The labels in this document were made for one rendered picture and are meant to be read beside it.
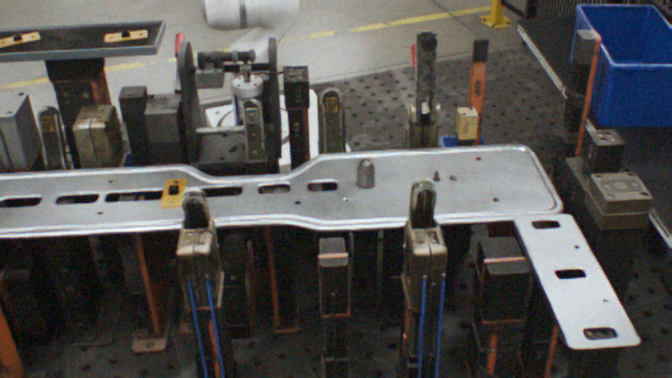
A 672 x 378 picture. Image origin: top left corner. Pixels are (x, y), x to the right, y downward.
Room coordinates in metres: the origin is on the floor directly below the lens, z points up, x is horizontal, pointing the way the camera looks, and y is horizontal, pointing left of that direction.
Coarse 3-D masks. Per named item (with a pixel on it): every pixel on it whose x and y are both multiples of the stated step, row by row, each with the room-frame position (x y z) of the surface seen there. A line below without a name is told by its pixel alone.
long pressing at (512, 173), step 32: (320, 160) 1.15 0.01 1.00; (352, 160) 1.14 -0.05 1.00; (384, 160) 1.14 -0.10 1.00; (416, 160) 1.14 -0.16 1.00; (448, 160) 1.13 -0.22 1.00; (480, 160) 1.13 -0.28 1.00; (512, 160) 1.13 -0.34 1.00; (0, 192) 1.07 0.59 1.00; (32, 192) 1.07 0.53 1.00; (64, 192) 1.07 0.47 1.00; (96, 192) 1.07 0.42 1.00; (128, 192) 1.07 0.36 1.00; (256, 192) 1.05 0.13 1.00; (288, 192) 1.05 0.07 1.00; (320, 192) 1.04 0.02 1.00; (352, 192) 1.04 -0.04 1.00; (384, 192) 1.04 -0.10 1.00; (448, 192) 1.03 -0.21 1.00; (480, 192) 1.03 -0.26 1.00; (512, 192) 1.03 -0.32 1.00; (544, 192) 1.02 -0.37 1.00; (0, 224) 0.98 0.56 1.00; (32, 224) 0.98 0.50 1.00; (64, 224) 0.97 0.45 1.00; (96, 224) 0.97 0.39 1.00; (128, 224) 0.97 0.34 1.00; (160, 224) 0.97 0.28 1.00; (224, 224) 0.97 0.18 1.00; (256, 224) 0.97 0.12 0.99; (288, 224) 0.97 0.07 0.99; (320, 224) 0.96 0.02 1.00; (352, 224) 0.95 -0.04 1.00; (384, 224) 0.95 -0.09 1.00; (448, 224) 0.95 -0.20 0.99
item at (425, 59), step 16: (416, 32) 1.24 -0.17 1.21; (432, 32) 1.23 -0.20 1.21; (416, 48) 1.23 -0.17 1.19; (432, 48) 1.20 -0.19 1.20; (416, 64) 1.22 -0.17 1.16; (432, 64) 1.22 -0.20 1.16; (416, 80) 1.21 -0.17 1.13; (432, 80) 1.21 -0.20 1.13; (416, 96) 1.21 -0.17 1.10; (432, 96) 1.21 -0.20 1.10; (416, 112) 1.20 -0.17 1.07; (432, 112) 1.20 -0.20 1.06
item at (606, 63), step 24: (576, 24) 1.47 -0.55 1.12; (600, 24) 1.48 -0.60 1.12; (624, 24) 1.48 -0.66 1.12; (648, 24) 1.47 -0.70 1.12; (600, 48) 1.27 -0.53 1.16; (624, 48) 1.48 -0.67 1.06; (648, 48) 1.44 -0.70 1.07; (600, 72) 1.25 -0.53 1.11; (624, 72) 1.19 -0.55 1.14; (648, 72) 1.19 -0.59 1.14; (600, 96) 1.23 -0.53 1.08; (624, 96) 1.19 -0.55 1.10; (648, 96) 1.18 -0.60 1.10; (600, 120) 1.20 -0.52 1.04; (624, 120) 1.19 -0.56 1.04; (648, 120) 1.18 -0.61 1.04
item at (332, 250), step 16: (320, 240) 0.92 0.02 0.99; (336, 240) 0.92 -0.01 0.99; (320, 256) 0.88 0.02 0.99; (336, 256) 0.88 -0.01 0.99; (320, 272) 0.87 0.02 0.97; (336, 272) 0.86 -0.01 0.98; (320, 288) 0.87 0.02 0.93; (336, 288) 0.86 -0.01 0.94; (320, 304) 0.88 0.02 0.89; (336, 304) 0.86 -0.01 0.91; (336, 320) 0.87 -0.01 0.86; (336, 336) 0.87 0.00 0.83; (336, 352) 0.87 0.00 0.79; (320, 368) 0.91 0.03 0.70; (336, 368) 0.87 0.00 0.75
